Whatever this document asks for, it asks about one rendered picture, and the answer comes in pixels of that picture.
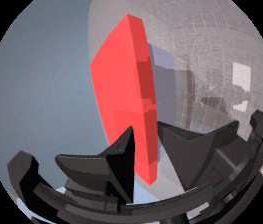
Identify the red lid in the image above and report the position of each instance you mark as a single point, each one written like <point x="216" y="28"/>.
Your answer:
<point x="124" y="87"/>

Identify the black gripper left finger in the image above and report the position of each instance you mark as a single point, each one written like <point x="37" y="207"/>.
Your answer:
<point x="116" y="164"/>

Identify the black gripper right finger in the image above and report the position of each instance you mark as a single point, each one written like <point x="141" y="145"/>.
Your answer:
<point x="190" y="151"/>

